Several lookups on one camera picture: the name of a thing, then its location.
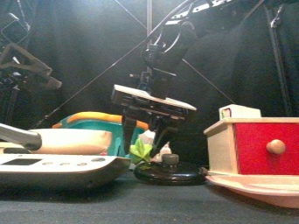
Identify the green toy starfruit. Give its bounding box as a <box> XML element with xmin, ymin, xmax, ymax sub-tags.
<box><xmin>128</xmin><ymin>137</ymin><xmax>155</xmax><ymax>171</ymax></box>

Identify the white toy figure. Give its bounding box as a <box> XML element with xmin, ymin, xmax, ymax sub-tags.
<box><xmin>139</xmin><ymin>129</ymin><xmax>173</xmax><ymax>164</ymax></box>

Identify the teal basket with orange rim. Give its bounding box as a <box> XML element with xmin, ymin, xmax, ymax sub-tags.
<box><xmin>50</xmin><ymin>111</ymin><xmax>151</xmax><ymax>158</ymax></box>

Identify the black lid with knob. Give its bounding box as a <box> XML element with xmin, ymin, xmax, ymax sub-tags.
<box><xmin>133</xmin><ymin>153</ymin><xmax>209</xmax><ymax>186</ymax></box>

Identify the small cream block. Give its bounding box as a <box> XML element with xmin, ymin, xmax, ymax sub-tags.
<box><xmin>219</xmin><ymin>103</ymin><xmax>263</xmax><ymax>120</ymax></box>

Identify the wooden box with red drawer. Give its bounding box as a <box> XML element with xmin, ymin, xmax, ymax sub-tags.
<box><xmin>203</xmin><ymin>116</ymin><xmax>299</xmax><ymax>176</ymax></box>

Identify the cream pan with grey handle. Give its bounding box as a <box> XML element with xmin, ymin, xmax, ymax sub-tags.
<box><xmin>0</xmin><ymin>122</ymin><xmax>115</xmax><ymax>156</ymax></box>

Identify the metal frame pole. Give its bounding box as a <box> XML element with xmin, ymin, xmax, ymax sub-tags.
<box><xmin>145</xmin><ymin>0</ymin><xmax>155</xmax><ymax>77</ymax></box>
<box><xmin>264</xmin><ymin>3</ymin><xmax>293</xmax><ymax>117</ymax></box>

